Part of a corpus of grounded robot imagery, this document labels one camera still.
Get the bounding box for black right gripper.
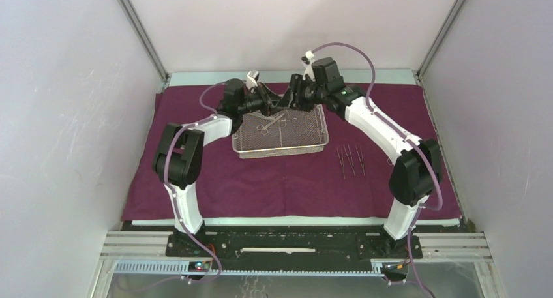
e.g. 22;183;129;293
277;74;328;113

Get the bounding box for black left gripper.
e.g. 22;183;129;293
237;83;284;118

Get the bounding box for steel surgical scissors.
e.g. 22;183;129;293
252;110;298;135

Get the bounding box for metal mesh instrument tray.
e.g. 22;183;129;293
232;105;329;159

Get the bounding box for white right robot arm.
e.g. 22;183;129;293
278;53;441;258

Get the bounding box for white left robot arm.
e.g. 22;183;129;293
153;70;283;257

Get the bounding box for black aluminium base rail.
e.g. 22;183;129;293
91;228;502;284

